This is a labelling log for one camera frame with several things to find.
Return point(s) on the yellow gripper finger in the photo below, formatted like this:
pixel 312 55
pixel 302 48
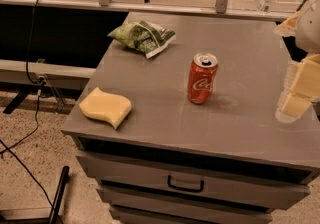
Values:
pixel 288 27
pixel 301 88

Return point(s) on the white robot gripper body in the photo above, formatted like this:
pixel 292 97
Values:
pixel 310 28

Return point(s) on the red coke can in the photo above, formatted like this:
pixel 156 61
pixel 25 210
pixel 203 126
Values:
pixel 202 73

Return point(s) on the grey drawer cabinet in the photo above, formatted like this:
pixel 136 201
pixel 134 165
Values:
pixel 251 163

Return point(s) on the green chip bag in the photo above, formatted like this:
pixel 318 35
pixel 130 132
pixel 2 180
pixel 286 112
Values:
pixel 143 36

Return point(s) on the yellow sponge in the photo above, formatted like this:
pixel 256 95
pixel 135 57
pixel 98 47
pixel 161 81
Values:
pixel 107 107

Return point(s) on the black metal stand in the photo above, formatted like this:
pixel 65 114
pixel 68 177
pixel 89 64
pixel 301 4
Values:
pixel 46 215

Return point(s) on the black drawer handle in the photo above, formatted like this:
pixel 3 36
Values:
pixel 171 185

